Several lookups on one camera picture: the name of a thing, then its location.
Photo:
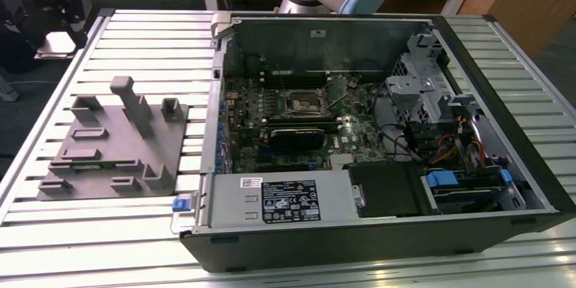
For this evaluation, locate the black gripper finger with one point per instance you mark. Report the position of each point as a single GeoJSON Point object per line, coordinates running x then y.
{"type": "Point", "coordinates": [48, 8]}
{"type": "Point", "coordinates": [82, 15]}

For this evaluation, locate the silver CPU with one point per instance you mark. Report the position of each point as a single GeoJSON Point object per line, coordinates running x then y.
{"type": "Point", "coordinates": [56, 45]}

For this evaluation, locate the CPU socket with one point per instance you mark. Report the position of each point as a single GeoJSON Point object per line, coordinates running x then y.
{"type": "Point", "coordinates": [303, 102]}

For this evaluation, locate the grey chair base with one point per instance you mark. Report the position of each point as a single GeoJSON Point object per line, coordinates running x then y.
{"type": "Point", "coordinates": [8, 94]}

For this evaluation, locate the pale grey case latch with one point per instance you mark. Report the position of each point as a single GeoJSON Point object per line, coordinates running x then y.
{"type": "Point", "coordinates": [222, 25]}

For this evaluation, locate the green RAM stick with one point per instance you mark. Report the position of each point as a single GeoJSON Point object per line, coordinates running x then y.
{"type": "Point", "coordinates": [90, 167]}

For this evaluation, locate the grey parts rack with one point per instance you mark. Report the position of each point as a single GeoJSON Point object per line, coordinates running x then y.
{"type": "Point", "coordinates": [131, 166]}

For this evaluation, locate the black RAM slot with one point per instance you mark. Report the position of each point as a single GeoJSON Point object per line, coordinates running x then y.
{"type": "Point", "coordinates": [296, 75]}
{"type": "Point", "coordinates": [296, 78]}
{"type": "Point", "coordinates": [302, 122]}
{"type": "Point", "coordinates": [296, 84]}
{"type": "Point", "coordinates": [302, 125]}
{"type": "Point", "coordinates": [302, 118]}
{"type": "Point", "coordinates": [296, 81]}

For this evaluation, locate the blue expansion slot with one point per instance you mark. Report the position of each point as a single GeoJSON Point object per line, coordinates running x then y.
{"type": "Point", "coordinates": [264, 148]}

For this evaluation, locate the black graphics card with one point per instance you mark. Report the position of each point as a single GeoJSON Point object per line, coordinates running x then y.
{"type": "Point", "coordinates": [295, 139]}

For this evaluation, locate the blue plastic latch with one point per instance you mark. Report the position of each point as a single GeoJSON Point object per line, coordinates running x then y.
{"type": "Point", "coordinates": [182, 204]}

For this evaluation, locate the white barcode sticker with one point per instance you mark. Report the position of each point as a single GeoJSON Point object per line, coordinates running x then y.
{"type": "Point", "coordinates": [251, 182]}

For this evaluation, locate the round coin battery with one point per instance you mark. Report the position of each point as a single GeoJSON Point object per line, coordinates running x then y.
{"type": "Point", "coordinates": [354, 82]}

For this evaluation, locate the silver power supply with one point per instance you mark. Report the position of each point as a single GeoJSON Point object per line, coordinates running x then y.
{"type": "Point", "coordinates": [234, 200]}

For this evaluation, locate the green motherboard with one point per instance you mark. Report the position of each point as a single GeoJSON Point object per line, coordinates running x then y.
{"type": "Point", "coordinates": [364, 126]}

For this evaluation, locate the black rating label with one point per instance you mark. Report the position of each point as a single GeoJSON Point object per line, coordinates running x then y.
{"type": "Point", "coordinates": [288, 202]}

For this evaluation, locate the silver finned chipset heatsink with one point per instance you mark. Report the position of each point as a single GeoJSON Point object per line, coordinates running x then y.
{"type": "Point", "coordinates": [342, 160]}

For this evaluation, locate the silver metal drive cage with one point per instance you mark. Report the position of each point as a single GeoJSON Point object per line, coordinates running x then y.
{"type": "Point", "coordinates": [404, 89]}

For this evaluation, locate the black plastic shroud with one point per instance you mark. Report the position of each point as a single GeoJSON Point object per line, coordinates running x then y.
{"type": "Point", "coordinates": [387, 190]}

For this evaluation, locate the black open PC case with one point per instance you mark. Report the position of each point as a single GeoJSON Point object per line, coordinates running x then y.
{"type": "Point", "coordinates": [315, 247]}

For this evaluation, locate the blue disk carrier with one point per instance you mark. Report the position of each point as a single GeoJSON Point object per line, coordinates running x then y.
{"type": "Point", "coordinates": [439, 180]}

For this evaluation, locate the blue release tab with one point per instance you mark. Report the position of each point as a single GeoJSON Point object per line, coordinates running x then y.
{"type": "Point", "coordinates": [506, 176]}

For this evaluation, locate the white case wall sticker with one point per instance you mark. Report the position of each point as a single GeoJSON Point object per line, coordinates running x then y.
{"type": "Point", "coordinates": [318, 33]}

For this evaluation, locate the black plastic bracket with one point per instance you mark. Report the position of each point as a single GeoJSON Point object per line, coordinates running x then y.
{"type": "Point", "coordinates": [420, 136]}

